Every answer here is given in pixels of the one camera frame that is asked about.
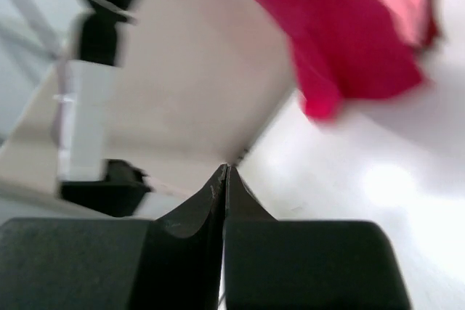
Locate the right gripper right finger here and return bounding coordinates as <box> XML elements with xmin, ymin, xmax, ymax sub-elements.
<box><xmin>225</xmin><ymin>168</ymin><xmax>411</xmax><ymax>309</ymax></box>

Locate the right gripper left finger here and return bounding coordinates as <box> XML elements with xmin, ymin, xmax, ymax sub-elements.
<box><xmin>1</xmin><ymin>165</ymin><xmax>227</xmax><ymax>309</ymax></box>

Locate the magenta t-shirt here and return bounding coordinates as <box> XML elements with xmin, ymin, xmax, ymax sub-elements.
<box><xmin>254</xmin><ymin>0</ymin><xmax>424</xmax><ymax>121</ymax></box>

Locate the pink t-shirt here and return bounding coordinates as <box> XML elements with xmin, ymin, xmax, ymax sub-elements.
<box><xmin>382</xmin><ymin>0</ymin><xmax>420</xmax><ymax>51</ymax></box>

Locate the dark red t-shirt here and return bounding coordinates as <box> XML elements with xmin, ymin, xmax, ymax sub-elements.
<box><xmin>417</xmin><ymin>0</ymin><xmax>442</xmax><ymax>52</ymax></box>

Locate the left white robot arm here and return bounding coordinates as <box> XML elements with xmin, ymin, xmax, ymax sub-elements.
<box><xmin>57</xmin><ymin>0</ymin><xmax>151</xmax><ymax>217</ymax></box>

